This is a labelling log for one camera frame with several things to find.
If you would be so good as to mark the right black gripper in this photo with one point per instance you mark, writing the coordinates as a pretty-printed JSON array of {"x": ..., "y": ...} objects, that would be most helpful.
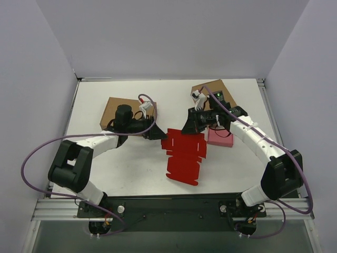
[{"x": 194, "y": 120}]

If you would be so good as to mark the red paper box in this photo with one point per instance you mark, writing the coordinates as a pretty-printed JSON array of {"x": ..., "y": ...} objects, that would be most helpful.
[{"x": 185, "y": 154}]

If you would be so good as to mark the aluminium frame rail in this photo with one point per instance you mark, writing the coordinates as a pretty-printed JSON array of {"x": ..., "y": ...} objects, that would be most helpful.
[{"x": 66, "y": 210}]

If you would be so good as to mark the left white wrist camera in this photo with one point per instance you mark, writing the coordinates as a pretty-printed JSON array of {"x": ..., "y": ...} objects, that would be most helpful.
[{"x": 144, "y": 105}]

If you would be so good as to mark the left brown cardboard box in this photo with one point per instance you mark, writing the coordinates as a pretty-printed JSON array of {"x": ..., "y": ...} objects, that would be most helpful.
[{"x": 110, "y": 110}]

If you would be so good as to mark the pink paper box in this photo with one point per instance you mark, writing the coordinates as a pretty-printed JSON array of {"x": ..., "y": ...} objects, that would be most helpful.
[{"x": 219, "y": 137}]

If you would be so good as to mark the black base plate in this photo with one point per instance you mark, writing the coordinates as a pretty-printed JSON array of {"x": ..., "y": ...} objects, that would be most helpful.
[{"x": 210, "y": 212}]

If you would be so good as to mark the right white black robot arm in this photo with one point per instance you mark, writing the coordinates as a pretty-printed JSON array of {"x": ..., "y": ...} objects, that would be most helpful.
[{"x": 282, "y": 167}]

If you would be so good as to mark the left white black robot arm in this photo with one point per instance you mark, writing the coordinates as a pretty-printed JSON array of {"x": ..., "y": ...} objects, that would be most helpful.
[{"x": 71, "y": 166}]

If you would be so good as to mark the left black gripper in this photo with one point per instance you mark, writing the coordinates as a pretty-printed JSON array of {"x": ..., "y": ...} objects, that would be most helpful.
[{"x": 151, "y": 127}]

